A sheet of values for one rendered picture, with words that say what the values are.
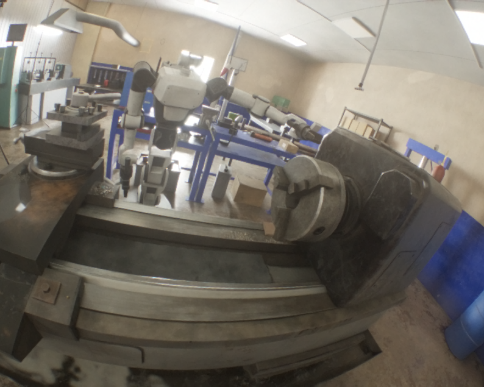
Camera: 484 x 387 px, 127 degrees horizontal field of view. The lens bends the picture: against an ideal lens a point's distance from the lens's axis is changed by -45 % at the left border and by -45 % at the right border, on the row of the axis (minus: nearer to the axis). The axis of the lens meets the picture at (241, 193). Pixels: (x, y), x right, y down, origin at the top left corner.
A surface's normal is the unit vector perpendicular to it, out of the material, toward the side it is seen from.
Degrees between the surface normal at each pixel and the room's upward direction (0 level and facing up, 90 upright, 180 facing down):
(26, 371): 0
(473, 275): 90
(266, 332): 0
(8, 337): 0
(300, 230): 90
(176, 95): 106
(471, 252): 90
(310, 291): 48
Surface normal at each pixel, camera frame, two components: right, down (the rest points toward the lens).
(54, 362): 0.33, -0.85
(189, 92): 0.38, 0.74
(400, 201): -0.91, -0.18
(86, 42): 0.24, 0.50
